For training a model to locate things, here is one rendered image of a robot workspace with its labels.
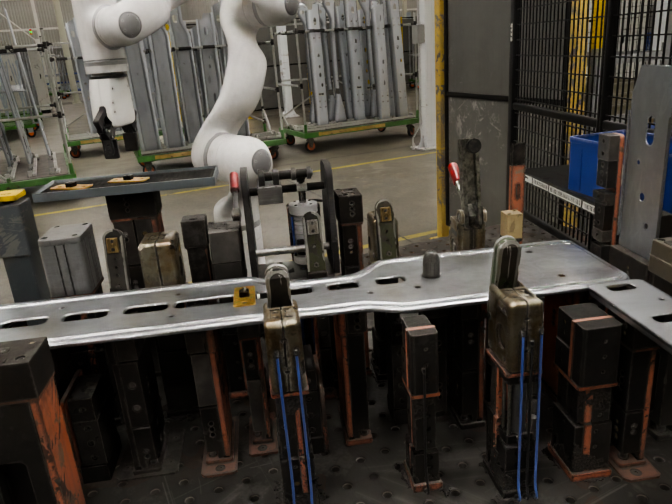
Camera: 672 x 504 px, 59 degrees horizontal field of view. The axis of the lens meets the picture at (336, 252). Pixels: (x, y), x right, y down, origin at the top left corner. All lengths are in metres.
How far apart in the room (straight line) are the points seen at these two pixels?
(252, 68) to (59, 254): 0.66
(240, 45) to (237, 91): 0.12
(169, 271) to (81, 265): 0.16
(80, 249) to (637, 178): 1.03
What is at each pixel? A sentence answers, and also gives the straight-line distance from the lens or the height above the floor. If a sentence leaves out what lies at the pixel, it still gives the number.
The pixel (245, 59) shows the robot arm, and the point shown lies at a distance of 1.56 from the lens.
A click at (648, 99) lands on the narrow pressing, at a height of 1.28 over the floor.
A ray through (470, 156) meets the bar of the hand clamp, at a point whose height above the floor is 1.18.
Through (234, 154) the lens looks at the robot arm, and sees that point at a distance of 1.47.
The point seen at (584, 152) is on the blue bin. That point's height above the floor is 1.13.
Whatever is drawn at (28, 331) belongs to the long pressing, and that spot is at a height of 1.00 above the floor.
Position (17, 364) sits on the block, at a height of 1.03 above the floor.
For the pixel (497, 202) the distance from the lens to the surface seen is 3.81.
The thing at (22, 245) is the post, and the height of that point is 1.05.
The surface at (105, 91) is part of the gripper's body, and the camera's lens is 1.32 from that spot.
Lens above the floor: 1.41
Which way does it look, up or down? 19 degrees down
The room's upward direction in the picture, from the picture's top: 4 degrees counter-clockwise
